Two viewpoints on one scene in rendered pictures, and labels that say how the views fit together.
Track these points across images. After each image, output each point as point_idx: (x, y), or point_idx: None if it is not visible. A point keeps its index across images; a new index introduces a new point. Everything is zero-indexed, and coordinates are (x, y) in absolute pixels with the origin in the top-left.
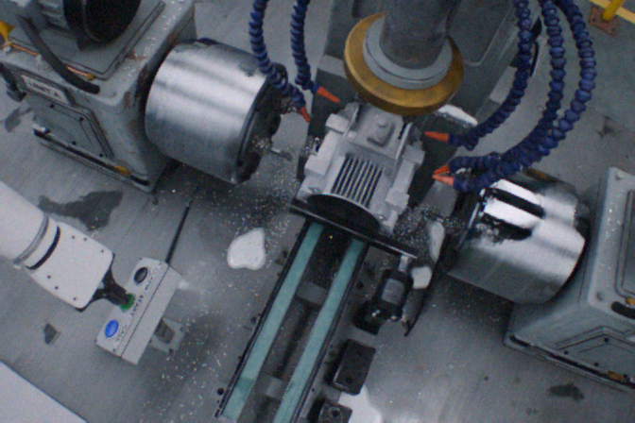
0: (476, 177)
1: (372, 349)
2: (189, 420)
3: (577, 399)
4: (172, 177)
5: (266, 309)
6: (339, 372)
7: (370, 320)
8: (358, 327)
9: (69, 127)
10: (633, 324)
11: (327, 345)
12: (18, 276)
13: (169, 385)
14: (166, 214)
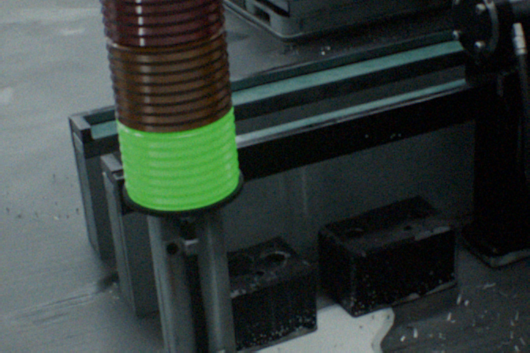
0: None
1: (449, 221)
2: (44, 224)
3: None
4: (333, 42)
5: (296, 63)
6: (348, 219)
7: (484, 181)
8: (464, 232)
9: None
10: None
11: (349, 115)
12: (30, 53)
13: (72, 184)
14: (285, 64)
